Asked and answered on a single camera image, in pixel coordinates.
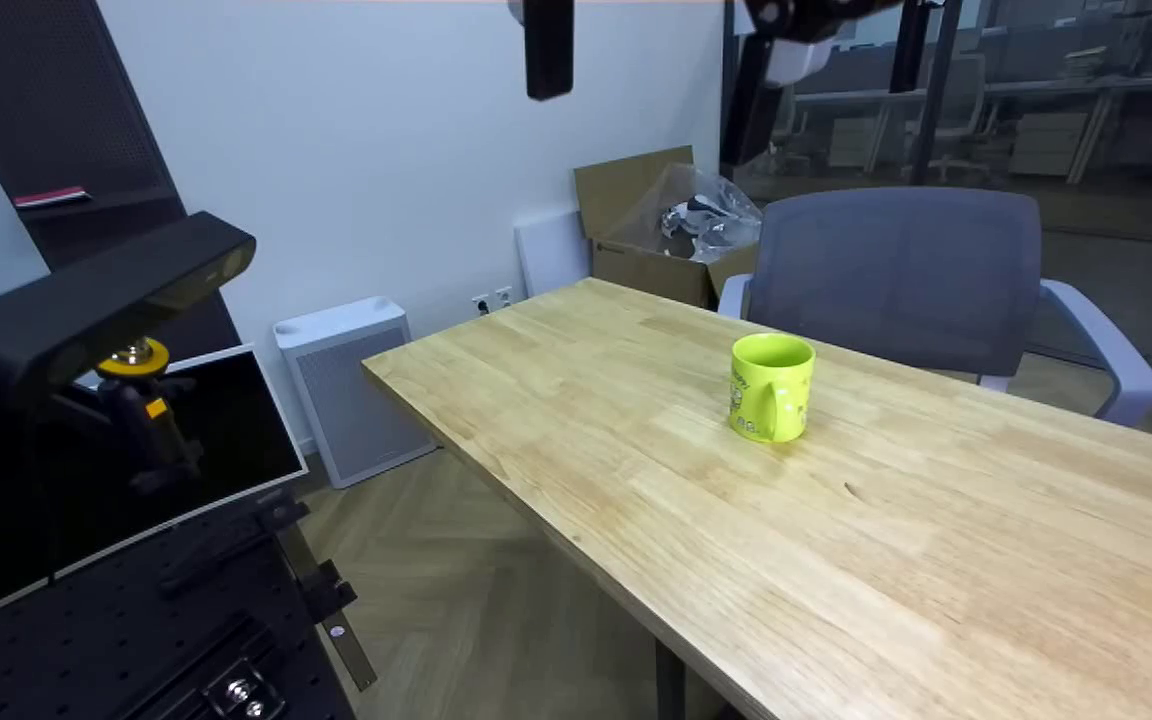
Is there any yellow-green ceramic mug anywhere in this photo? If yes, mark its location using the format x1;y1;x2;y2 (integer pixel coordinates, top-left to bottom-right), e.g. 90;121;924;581
729;333;816;445

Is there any white flat board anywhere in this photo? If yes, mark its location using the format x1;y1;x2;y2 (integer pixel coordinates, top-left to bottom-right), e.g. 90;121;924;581
512;208;588;296

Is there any cardboard box with plastic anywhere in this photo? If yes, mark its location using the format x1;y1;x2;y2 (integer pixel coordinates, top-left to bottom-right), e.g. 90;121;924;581
575;146;761;307

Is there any white air purifier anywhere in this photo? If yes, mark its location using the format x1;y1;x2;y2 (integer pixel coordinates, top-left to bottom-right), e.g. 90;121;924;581
270;296;432;487

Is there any grey office chair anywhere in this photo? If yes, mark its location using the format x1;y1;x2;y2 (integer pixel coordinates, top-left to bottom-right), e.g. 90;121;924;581
716;184;1152;422

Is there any black perforated breadboard base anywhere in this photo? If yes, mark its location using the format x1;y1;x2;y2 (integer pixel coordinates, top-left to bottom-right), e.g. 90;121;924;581
0;498;376;720

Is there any black framed panel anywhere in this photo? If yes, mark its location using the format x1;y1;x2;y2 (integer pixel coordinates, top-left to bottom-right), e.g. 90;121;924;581
0;347;302;608

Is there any black camera on stand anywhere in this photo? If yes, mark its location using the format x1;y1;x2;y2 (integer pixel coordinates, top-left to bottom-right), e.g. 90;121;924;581
0;212;257;403

